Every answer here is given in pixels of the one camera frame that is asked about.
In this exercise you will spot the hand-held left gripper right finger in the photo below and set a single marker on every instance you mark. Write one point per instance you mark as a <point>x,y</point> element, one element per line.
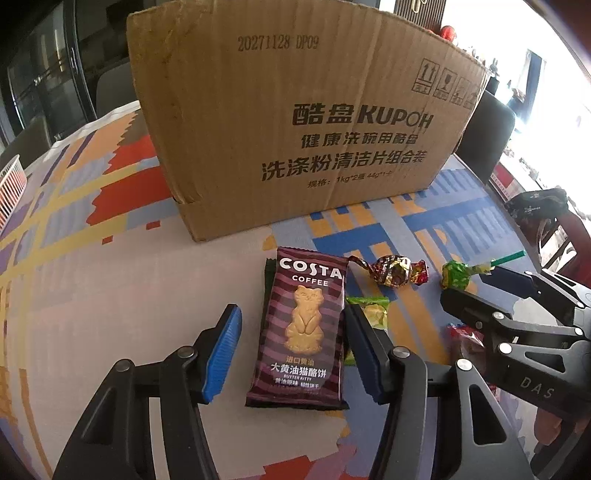
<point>364,360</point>

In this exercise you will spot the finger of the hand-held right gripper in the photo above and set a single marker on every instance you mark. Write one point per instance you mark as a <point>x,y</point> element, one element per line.
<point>461,304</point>
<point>512,284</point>

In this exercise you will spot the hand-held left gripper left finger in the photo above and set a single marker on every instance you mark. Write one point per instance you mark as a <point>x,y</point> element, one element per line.
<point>221,355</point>

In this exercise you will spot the green lollipop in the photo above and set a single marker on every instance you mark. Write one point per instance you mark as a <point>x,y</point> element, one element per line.
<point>455,274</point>

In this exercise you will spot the red candy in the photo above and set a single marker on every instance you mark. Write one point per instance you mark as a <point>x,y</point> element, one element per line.
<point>466,344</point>

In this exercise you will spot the green candy packet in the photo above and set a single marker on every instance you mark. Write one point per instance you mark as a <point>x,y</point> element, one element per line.
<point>376,311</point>

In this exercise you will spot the striped purple biscuit packet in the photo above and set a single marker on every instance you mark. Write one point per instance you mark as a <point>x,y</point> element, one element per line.
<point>300,332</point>

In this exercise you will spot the brown candy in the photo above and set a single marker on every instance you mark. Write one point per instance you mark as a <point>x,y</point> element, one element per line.
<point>392,272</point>

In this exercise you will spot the brown cardboard box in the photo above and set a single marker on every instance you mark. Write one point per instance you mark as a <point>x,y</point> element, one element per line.
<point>277,115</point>

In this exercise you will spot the reddish brown chair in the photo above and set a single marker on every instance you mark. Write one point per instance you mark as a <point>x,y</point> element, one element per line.
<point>575,249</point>

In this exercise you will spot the black backpack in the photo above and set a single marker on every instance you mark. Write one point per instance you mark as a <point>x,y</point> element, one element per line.
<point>535,207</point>

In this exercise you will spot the colourful patterned tablecloth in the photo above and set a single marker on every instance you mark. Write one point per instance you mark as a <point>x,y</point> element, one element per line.
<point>138,277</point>

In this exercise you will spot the dark dining chair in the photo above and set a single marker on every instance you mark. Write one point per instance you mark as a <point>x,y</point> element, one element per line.
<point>113,87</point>
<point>27,138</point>
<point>489,134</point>

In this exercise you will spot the red foil balloon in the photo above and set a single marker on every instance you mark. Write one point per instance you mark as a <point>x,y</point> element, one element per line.
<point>446,33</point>

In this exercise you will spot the white fruit basket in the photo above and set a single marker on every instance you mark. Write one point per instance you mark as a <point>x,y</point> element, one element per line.
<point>11,189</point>

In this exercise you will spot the dark glass sliding door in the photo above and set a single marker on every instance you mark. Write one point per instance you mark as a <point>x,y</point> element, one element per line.
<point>46,60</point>

